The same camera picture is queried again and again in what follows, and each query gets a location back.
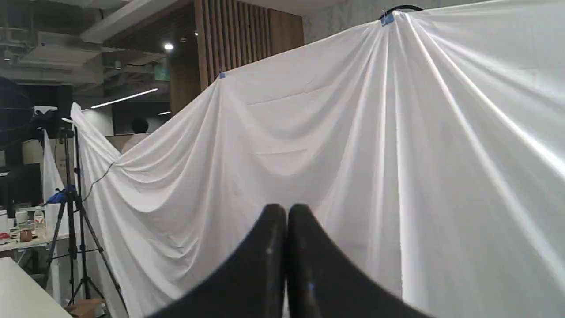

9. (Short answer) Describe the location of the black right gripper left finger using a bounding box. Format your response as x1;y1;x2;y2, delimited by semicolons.
153;204;287;318

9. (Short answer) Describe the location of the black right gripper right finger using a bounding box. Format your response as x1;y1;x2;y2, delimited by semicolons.
287;204;425;318

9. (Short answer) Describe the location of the white backdrop sheet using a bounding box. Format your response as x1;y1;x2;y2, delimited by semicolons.
69;0;565;318

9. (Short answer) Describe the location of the black tripod stand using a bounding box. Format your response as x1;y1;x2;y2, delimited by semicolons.
41;126;128;312

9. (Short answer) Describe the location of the cluttered background desk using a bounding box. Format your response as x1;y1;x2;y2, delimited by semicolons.
1;204;69;270

